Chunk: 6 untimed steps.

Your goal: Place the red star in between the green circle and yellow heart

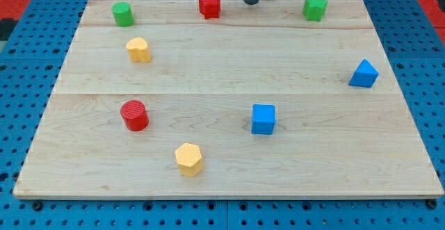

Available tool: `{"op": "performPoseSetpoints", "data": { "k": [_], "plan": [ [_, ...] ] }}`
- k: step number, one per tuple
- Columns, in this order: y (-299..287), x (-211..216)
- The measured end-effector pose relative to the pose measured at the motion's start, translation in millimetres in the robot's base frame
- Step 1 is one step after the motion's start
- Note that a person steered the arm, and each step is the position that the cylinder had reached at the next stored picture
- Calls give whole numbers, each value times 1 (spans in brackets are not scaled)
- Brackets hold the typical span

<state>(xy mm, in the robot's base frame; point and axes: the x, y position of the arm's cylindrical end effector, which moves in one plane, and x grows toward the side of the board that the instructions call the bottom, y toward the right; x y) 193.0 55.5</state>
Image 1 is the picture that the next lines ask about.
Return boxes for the red star block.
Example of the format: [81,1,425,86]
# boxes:
[198,0,221,19]

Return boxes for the yellow heart block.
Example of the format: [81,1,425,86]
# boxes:
[126,37,152,63]

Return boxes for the green star block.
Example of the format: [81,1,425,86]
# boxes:
[302,0,328,22]

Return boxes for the blue cube block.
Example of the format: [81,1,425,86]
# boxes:
[251,104,276,135]

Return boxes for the yellow hexagon block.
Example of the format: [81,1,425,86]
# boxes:
[175,143,203,177]

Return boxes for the red cylinder block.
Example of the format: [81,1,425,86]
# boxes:
[120,100,149,131]

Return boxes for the light wooden board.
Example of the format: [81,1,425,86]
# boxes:
[13,0,444,200]

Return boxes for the green cylinder block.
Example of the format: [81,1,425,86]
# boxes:
[111,1,134,27]

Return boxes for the blue triangular prism block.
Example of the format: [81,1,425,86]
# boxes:
[348,59,379,88]

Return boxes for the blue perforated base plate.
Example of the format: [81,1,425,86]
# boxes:
[1,0,444,229]

